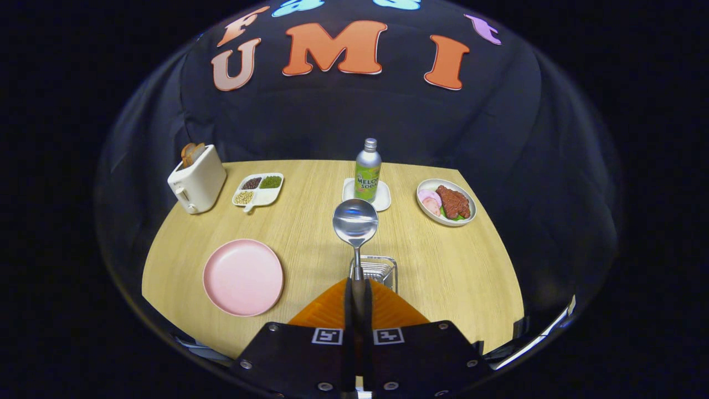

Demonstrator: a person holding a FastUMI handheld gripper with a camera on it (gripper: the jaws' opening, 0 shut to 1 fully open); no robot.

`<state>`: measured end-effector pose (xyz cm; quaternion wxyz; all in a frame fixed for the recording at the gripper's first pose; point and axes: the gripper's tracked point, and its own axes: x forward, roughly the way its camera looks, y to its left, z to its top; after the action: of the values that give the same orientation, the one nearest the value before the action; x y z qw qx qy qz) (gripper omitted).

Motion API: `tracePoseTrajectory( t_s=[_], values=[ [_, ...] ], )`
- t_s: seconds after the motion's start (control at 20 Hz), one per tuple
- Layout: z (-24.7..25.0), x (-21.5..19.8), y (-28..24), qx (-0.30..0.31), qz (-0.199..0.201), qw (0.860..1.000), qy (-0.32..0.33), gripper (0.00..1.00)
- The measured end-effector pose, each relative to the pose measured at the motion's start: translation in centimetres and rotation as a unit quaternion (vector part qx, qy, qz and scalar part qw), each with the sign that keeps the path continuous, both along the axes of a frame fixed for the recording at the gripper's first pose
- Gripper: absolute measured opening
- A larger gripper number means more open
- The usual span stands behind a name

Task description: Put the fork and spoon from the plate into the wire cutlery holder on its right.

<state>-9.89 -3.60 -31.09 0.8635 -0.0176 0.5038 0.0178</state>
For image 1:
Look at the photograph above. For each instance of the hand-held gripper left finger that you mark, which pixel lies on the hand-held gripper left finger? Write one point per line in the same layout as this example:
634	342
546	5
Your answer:
299	360

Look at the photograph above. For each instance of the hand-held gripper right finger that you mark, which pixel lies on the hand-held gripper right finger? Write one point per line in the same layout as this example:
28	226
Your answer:
421	360

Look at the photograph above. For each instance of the perforated metal basket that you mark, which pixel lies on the perforated metal basket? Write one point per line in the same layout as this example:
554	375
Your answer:
382	269

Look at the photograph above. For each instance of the round pink plate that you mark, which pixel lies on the round pink plate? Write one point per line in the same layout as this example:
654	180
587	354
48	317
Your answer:
243	277

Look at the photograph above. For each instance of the white oval food plate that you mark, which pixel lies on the white oval food plate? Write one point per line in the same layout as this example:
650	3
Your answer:
429	217

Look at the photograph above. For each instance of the green lettuce leaf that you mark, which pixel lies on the green lettuce leaf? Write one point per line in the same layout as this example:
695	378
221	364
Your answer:
457	218

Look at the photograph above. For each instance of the pink ham slices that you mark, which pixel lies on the pink ham slices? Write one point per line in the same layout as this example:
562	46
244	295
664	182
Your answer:
429	200

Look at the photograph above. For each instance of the brown meat piece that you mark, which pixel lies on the brown meat piece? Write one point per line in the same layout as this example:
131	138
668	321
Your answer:
454	202

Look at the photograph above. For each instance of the white square coaster plate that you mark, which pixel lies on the white square coaster plate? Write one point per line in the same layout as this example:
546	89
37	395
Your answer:
383	198

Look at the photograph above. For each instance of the white divided bean dish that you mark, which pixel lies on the white divided bean dish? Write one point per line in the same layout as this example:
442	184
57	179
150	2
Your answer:
268	195

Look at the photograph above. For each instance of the green silver soda bottle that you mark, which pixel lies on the green silver soda bottle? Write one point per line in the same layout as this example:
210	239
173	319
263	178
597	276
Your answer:
368	172

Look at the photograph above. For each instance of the white toaster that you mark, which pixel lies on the white toaster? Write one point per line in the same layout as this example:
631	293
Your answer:
202	183

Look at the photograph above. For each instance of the toasted bread slice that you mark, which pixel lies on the toasted bread slice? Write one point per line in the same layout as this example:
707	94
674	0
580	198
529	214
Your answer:
192	153

